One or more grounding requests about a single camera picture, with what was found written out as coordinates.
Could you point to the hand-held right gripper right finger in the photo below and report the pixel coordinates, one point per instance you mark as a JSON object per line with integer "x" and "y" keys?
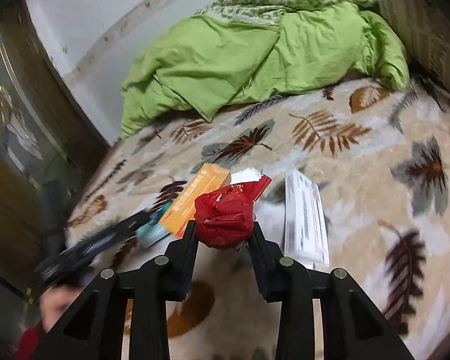
{"x": 260, "y": 255}

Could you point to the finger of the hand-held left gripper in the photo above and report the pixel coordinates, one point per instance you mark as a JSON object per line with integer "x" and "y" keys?
{"x": 116, "y": 230}

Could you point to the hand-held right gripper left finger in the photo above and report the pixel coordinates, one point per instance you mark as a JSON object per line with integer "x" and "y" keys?
{"x": 187, "y": 247}

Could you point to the teal wipes packet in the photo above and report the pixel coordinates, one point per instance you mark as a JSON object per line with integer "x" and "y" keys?
{"x": 153, "y": 232}

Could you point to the red plastic bag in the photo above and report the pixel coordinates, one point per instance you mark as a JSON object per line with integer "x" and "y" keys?
{"x": 221, "y": 217}

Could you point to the orange box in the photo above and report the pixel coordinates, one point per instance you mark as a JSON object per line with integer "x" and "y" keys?
{"x": 195, "y": 198}

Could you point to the large white medicine box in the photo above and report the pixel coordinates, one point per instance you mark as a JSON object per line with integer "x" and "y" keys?
{"x": 303, "y": 225}

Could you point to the small white box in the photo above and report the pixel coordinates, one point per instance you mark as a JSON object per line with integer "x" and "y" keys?
{"x": 247, "y": 175}

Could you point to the person's left hand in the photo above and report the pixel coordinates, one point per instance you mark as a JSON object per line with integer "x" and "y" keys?
{"x": 56, "y": 307}

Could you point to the leaf print blanket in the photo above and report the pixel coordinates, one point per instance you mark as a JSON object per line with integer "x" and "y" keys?
{"x": 360, "y": 165}

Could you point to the wooden cabinet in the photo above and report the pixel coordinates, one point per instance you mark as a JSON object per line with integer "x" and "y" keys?
{"x": 15, "y": 101}

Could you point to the green quilt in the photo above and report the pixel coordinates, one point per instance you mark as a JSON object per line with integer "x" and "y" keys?
{"x": 228, "y": 63}

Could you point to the striped floral pillow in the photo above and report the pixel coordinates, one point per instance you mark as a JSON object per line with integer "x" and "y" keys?
{"x": 427, "y": 26}

